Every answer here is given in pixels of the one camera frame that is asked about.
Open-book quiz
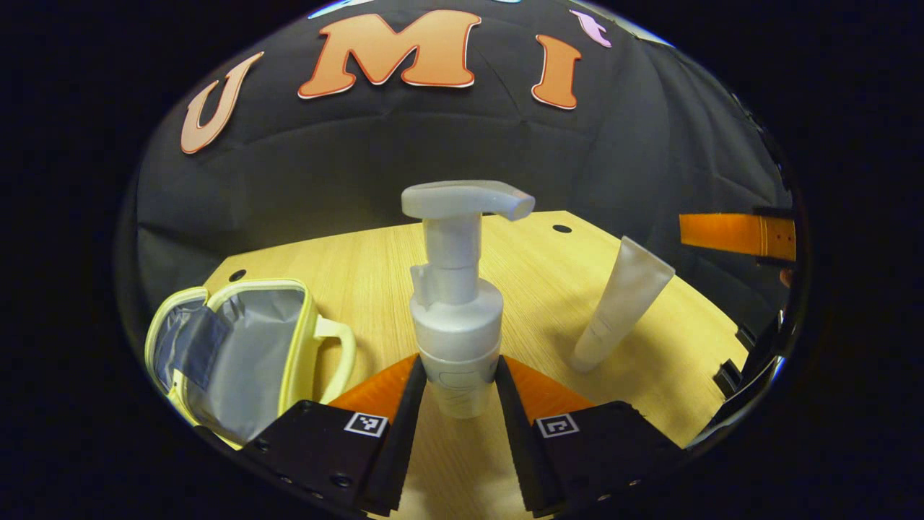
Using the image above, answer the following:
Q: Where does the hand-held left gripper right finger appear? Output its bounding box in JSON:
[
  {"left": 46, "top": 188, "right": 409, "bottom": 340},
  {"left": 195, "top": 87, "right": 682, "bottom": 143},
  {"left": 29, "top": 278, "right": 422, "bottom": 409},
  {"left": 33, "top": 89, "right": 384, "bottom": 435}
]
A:
[{"left": 494, "top": 355, "right": 687, "bottom": 517}]

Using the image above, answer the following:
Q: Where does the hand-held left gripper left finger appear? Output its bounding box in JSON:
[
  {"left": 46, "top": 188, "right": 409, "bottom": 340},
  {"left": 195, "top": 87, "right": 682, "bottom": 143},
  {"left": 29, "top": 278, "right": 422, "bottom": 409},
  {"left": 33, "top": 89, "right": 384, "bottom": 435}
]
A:
[{"left": 242, "top": 354, "right": 428, "bottom": 517}]

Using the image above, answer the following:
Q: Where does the white squeeze tube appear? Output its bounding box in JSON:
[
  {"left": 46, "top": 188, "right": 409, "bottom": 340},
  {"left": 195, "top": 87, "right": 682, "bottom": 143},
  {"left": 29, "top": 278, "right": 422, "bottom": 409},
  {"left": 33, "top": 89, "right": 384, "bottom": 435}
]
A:
[{"left": 572, "top": 236, "right": 676, "bottom": 373}]

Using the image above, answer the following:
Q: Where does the white pump bottle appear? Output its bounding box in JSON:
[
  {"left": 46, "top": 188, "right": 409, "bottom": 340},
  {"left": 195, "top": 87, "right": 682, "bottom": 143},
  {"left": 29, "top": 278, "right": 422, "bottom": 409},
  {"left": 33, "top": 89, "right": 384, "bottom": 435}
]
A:
[{"left": 401, "top": 181, "right": 536, "bottom": 420}]

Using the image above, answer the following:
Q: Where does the cream yellow suitcase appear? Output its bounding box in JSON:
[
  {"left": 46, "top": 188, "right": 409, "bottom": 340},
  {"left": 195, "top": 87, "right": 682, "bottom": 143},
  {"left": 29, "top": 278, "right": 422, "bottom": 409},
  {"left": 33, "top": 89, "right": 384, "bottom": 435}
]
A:
[{"left": 144, "top": 279, "right": 357, "bottom": 450}]

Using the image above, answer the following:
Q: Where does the black backdrop cloth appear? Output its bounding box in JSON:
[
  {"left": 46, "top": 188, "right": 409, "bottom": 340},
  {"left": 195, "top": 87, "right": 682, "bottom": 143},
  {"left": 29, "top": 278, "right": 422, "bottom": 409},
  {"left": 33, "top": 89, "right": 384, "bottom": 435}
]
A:
[{"left": 134, "top": 0, "right": 795, "bottom": 333}]

